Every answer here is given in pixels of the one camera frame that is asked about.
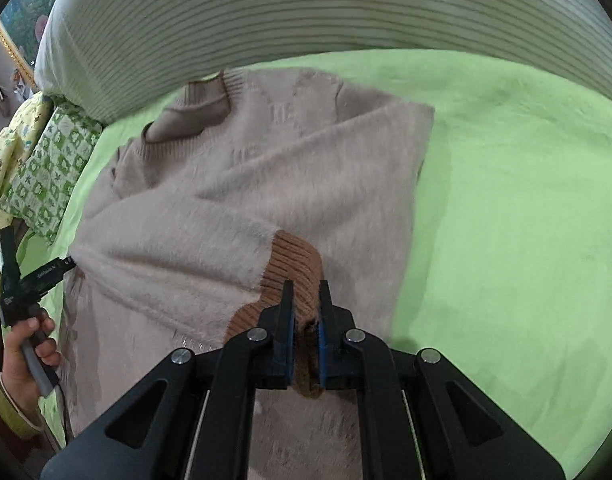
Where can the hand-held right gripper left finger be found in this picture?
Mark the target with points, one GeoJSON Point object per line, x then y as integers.
{"type": "Point", "coordinates": [286, 342]}

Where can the striped white pillow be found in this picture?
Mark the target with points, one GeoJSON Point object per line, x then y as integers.
{"type": "Point", "coordinates": [286, 10]}

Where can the yellow printed quilt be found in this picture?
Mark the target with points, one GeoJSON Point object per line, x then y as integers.
{"type": "Point", "coordinates": [5, 150]}

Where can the yellow bangle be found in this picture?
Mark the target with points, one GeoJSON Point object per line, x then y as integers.
{"type": "Point", "coordinates": [15, 416]}

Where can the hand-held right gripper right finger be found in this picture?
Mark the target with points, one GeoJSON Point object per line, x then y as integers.
{"type": "Point", "coordinates": [322, 350]}

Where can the green checked pillow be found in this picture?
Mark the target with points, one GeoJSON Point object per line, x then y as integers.
{"type": "Point", "coordinates": [50, 160]}

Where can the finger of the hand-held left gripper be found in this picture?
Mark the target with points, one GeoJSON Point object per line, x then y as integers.
{"type": "Point", "coordinates": [65, 263]}

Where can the green bed sheet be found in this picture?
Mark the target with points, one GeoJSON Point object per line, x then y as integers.
{"type": "Point", "coordinates": [511, 210]}

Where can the gold framed painting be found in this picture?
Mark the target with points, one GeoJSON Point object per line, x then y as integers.
{"type": "Point", "coordinates": [25, 15]}

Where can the beige knit sweater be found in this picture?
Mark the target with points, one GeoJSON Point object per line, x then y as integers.
{"type": "Point", "coordinates": [235, 200]}

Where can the person's left hand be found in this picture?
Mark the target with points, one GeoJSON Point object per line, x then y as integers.
{"type": "Point", "coordinates": [20, 365]}

